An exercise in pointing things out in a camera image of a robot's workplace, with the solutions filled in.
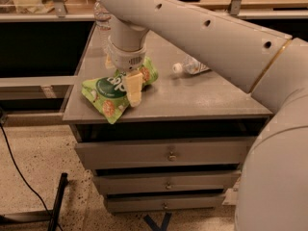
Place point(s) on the pale grey gripper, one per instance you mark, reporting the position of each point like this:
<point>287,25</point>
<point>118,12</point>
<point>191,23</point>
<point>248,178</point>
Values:
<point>126,60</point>

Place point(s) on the green rice chip bag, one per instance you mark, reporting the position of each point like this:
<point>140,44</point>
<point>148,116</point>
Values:
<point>108,95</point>

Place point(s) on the pale robot arm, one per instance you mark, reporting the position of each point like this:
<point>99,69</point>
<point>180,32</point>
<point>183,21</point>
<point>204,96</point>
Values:
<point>270,66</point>

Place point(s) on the upright clear water bottle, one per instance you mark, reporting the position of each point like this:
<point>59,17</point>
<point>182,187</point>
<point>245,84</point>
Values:
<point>102,19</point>

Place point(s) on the lying bottle with white label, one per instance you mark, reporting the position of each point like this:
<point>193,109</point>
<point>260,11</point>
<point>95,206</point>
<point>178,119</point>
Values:
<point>189,65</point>

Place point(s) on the grey drawer cabinet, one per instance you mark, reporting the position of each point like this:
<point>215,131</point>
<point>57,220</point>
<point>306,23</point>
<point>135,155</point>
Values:
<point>174,107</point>

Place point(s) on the middle grey drawer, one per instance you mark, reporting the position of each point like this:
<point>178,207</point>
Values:
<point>166,182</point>

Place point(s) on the grey drawer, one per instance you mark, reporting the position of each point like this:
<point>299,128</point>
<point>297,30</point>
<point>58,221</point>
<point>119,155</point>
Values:
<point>163,153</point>
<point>164,203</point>
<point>166,182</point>

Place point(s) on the top grey drawer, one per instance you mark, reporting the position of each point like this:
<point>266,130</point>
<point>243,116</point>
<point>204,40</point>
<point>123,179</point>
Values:
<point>163,153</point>

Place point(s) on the bottom grey drawer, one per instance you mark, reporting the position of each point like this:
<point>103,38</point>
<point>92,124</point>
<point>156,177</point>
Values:
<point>164,203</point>

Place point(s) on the black metal stand base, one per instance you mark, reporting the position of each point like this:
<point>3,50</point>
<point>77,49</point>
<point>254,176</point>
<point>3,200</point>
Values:
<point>51,216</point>

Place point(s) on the cardboard box with snacks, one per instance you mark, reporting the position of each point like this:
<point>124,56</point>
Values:
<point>231,195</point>

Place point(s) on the metal shelf rail frame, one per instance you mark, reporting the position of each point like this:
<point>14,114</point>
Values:
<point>48,15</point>

